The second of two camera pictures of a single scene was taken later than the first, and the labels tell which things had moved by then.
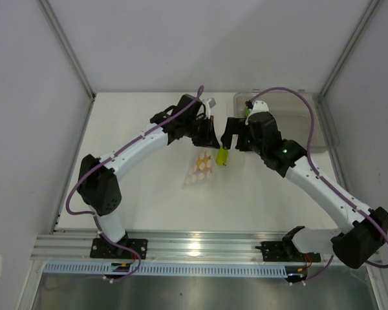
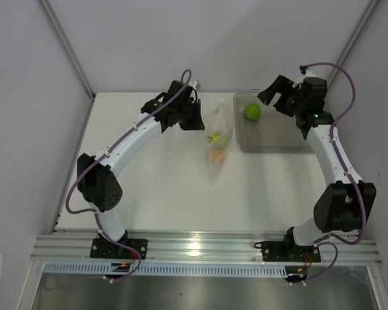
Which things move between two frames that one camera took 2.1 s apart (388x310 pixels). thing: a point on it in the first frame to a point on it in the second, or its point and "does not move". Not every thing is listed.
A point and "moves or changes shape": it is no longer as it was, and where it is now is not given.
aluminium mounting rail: [168, 247] does not move
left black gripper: [209, 139] to [197, 124]
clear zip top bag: [205, 174] moves or changes shape
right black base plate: [286, 251] does not move
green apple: [222, 155] moves or changes shape
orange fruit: [202, 164] to [218, 156]
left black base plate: [103, 249] does not move
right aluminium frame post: [368, 12] does not move
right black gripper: [233, 126] to [280, 85]
